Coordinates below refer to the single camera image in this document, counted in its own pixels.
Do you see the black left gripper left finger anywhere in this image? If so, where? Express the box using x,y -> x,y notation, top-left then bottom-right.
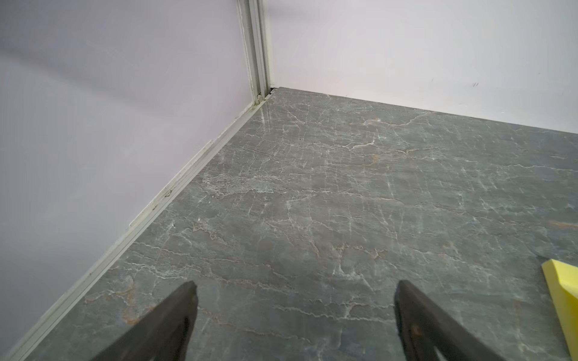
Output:
93,281 -> 198,360

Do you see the yellow memo pad far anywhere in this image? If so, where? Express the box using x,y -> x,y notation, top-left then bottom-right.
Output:
542,260 -> 578,361

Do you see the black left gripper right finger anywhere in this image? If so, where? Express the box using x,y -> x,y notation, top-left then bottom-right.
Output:
394,280 -> 504,360

